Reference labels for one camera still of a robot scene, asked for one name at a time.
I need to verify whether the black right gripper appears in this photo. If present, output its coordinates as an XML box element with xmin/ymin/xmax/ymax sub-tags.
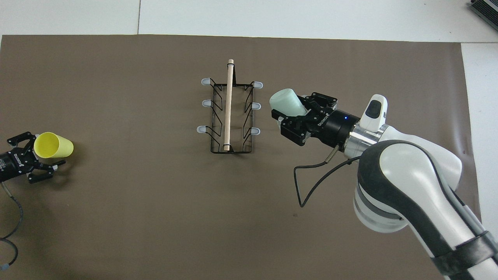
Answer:
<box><xmin>272</xmin><ymin>92</ymin><xmax>360</xmax><ymax>153</ymax></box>

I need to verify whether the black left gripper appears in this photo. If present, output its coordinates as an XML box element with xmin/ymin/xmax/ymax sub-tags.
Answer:
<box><xmin>0</xmin><ymin>131</ymin><xmax>67</xmax><ymax>184</ymax></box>

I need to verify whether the yellow plastic cup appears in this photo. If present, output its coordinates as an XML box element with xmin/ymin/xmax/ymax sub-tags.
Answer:
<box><xmin>33</xmin><ymin>132</ymin><xmax>74</xmax><ymax>159</ymax></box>

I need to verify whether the green plastic cup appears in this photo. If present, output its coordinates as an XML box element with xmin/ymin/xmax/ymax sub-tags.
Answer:
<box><xmin>269</xmin><ymin>89</ymin><xmax>308</xmax><ymax>117</ymax></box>

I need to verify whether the brown table mat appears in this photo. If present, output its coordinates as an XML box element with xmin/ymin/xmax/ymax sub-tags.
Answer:
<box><xmin>0</xmin><ymin>34</ymin><xmax>489</xmax><ymax>280</ymax></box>

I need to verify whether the grey ribbed device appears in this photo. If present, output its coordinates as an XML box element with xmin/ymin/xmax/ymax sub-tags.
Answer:
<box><xmin>469</xmin><ymin>0</ymin><xmax>498</xmax><ymax>21</ymax></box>

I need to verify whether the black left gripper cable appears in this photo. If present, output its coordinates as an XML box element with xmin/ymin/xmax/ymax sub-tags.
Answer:
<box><xmin>0</xmin><ymin>183</ymin><xmax>24</xmax><ymax>271</ymax></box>

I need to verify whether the black wire cup rack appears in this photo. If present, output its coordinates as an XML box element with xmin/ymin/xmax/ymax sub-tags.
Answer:
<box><xmin>196</xmin><ymin>59</ymin><xmax>264</xmax><ymax>154</ymax></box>

